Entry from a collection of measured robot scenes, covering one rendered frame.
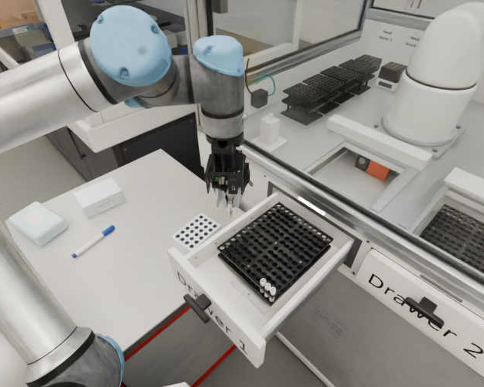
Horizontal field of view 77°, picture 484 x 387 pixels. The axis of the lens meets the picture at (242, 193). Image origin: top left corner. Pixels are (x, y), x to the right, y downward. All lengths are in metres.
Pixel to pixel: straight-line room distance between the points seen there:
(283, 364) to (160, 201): 0.93
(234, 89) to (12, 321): 0.50
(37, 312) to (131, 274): 0.33
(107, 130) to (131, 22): 0.93
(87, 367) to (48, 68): 0.46
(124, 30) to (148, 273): 0.66
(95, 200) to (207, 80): 0.67
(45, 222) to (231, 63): 0.78
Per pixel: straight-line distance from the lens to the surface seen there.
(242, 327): 0.60
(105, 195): 1.07
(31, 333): 0.63
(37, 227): 1.07
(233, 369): 1.55
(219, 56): 0.48
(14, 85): 0.41
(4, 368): 1.87
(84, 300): 0.91
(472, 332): 0.77
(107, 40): 0.37
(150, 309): 0.84
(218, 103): 0.50
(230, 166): 0.58
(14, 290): 0.62
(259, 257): 0.71
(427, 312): 0.73
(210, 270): 0.77
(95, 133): 1.26
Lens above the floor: 1.48
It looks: 43 degrees down
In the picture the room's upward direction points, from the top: straight up
